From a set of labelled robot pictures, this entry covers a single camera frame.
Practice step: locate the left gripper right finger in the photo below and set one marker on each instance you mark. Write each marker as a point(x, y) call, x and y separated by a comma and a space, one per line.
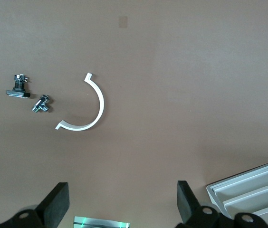
point(186, 204)

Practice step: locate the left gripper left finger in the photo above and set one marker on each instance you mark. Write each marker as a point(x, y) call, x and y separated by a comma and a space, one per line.
point(53, 204)

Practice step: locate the white drawer cabinet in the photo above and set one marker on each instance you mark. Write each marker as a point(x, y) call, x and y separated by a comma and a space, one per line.
point(255, 173)

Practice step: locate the tan tape patch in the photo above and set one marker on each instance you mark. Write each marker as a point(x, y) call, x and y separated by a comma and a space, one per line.
point(123, 21)

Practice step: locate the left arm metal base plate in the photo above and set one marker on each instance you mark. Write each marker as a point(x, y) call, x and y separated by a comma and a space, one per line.
point(100, 223)

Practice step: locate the black panel switch component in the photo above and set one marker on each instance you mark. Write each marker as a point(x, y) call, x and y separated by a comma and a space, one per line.
point(17, 92)

